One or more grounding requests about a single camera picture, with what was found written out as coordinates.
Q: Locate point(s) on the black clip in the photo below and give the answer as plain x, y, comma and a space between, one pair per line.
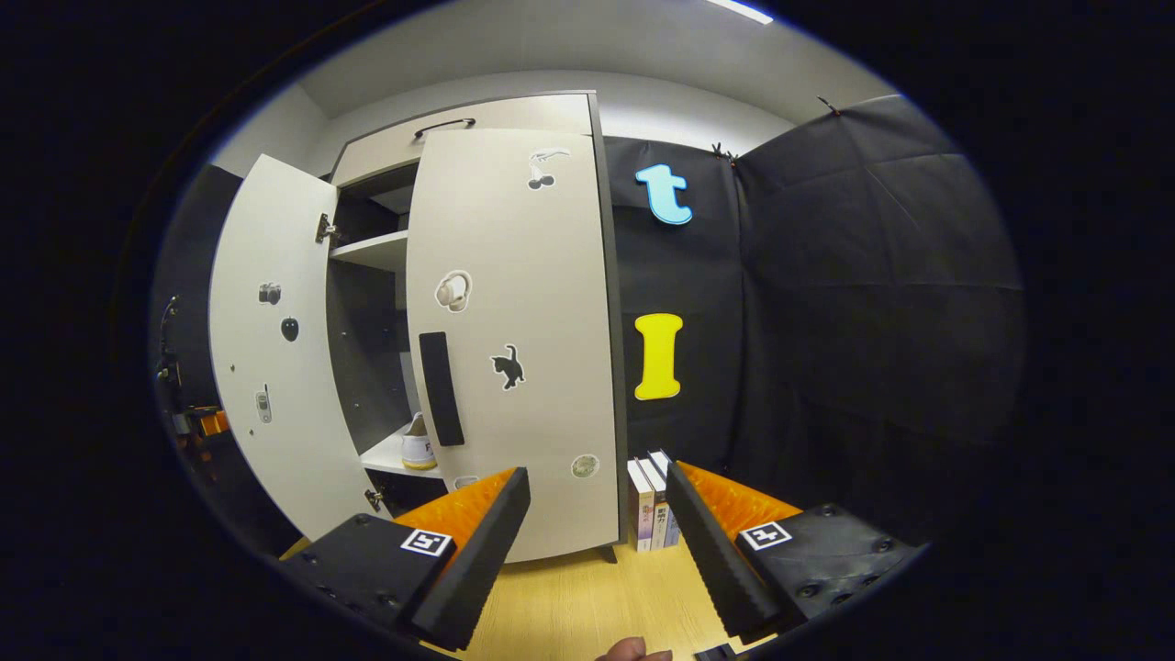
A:
828, 106
722, 151

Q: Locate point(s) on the white grey shoe cabinet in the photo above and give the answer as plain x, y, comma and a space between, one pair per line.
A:
367, 349

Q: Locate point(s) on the white shoe cabinet door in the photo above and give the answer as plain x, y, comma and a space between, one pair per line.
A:
275, 441
542, 413

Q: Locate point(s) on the long ceiling light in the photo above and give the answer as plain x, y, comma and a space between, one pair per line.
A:
739, 10

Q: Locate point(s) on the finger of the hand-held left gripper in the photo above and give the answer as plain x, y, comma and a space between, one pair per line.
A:
213, 423

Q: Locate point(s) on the black metal stand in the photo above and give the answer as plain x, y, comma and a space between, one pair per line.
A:
168, 358

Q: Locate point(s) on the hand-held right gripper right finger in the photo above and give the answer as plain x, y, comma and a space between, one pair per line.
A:
711, 560

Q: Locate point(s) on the white canvas shoe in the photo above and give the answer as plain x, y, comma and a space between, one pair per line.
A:
419, 445

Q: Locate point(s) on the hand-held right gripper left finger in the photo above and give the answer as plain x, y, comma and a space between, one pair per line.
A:
468, 578

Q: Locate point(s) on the white book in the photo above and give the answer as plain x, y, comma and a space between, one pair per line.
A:
671, 523
640, 514
658, 514

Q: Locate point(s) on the white cabinet drawer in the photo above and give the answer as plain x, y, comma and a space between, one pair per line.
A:
514, 115

